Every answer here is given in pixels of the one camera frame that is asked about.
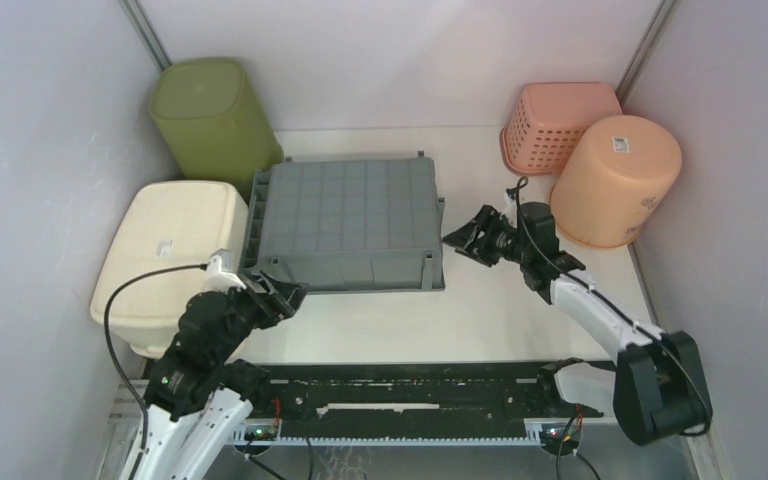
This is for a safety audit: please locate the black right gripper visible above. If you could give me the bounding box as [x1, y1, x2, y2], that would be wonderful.
[440, 205, 530, 269]

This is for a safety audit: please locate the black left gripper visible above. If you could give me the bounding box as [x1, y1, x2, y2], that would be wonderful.
[213, 266, 310, 362]

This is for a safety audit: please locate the grey plastic storage bin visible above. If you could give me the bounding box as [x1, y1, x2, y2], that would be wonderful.
[239, 155, 445, 294]

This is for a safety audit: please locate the cream perforated plastic basket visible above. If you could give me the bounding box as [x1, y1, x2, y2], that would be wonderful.
[90, 180, 248, 359]

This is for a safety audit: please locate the pink perforated plastic basket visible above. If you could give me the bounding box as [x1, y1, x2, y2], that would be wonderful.
[499, 82, 622, 176]

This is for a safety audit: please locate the orange plastic bucket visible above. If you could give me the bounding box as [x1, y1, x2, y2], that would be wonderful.
[549, 115, 682, 250]

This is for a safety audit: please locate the green perforated waste bin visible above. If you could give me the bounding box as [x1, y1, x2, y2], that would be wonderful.
[149, 57, 284, 199]

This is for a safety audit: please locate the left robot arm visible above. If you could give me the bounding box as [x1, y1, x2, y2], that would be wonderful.
[120, 273, 308, 479]

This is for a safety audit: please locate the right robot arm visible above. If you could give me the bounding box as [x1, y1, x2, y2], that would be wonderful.
[442, 202, 713, 446]

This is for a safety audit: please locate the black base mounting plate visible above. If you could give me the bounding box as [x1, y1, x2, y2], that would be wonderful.
[247, 361, 578, 444]

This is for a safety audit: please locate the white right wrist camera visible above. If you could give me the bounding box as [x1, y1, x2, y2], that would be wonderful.
[502, 190, 520, 224]

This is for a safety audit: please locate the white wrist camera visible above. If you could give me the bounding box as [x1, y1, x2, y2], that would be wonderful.
[205, 249, 246, 292]
[502, 190, 520, 224]

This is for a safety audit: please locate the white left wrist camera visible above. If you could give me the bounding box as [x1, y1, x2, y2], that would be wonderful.
[205, 249, 246, 292]

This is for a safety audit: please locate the aluminium front rail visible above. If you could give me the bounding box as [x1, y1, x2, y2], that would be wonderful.
[228, 378, 616, 446]

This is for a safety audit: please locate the black right camera cable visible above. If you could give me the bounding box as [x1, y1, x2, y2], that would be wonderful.
[513, 176, 713, 439]

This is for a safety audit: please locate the right aluminium frame post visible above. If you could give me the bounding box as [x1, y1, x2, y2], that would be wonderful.
[615, 0, 681, 107]

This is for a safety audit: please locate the aluminium frame post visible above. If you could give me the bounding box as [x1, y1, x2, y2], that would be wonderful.
[615, 0, 681, 107]
[119, 0, 172, 72]

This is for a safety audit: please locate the left aluminium frame post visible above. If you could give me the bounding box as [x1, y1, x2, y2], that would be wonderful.
[119, 0, 172, 72]

